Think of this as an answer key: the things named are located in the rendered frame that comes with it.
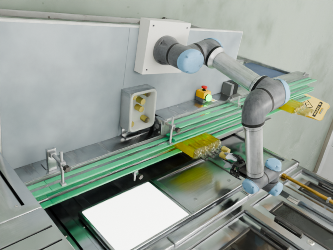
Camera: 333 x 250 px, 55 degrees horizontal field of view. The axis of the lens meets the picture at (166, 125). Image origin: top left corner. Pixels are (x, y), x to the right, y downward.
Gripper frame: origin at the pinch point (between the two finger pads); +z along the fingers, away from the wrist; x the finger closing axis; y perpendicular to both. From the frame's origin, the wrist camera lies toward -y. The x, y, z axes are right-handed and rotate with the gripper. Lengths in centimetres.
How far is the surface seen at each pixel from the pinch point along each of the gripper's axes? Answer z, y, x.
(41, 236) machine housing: -17, 112, -23
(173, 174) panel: 16.6, 24.0, 12.5
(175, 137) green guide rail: 24.6, 17.7, -6.4
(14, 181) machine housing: 12, 109, -23
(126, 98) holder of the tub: 39, 43, -30
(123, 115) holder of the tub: 41, 43, -20
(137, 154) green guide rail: 25, 45, -4
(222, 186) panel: -7.4, 8.6, 12.5
